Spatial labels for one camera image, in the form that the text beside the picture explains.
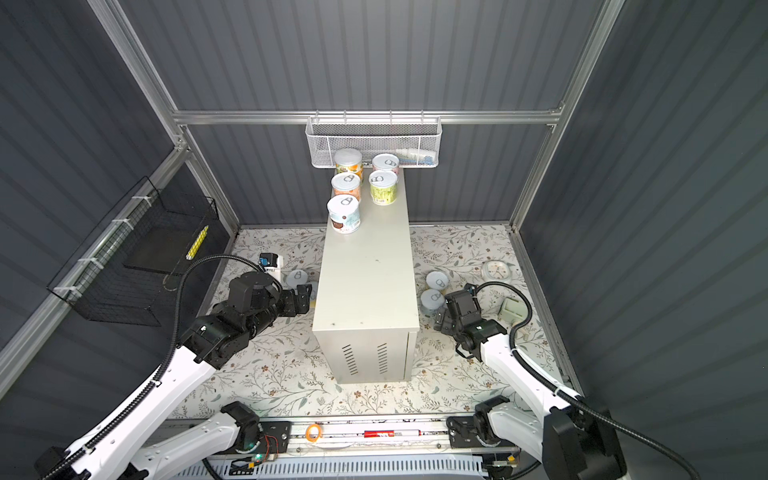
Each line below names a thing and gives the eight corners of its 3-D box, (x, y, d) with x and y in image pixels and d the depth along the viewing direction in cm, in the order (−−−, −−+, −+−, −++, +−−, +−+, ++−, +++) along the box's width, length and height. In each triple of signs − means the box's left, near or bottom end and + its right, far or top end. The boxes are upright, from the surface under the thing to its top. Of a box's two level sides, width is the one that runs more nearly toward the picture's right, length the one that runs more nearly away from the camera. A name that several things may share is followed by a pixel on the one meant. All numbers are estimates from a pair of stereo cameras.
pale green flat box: (496, 322, 96) (502, 312, 92) (500, 304, 101) (505, 294, 96) (519, 329, 95) (526, 320, 90) (522, 311, 99) (528, 302, 94)
